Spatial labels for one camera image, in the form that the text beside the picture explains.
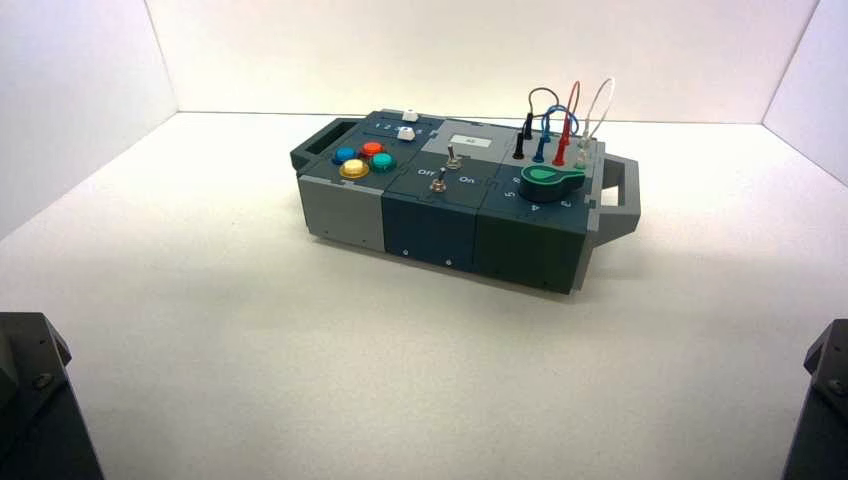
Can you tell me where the blue banana plug cable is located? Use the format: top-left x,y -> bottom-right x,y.
532,104 -> 580,164

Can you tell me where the green rotary knob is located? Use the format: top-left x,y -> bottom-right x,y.
517,164 -> 588,204

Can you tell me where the grey and blue control box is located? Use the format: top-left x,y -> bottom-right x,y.
290,109 -> 642,295

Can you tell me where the white banana plug cable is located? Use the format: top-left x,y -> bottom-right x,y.
572,77 -> 617,170

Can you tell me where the red banana plug cable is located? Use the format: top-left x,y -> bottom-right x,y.
552,80 -> 582,167

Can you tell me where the black banana plug cable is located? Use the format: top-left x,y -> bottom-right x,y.
512,87 -> 562,161

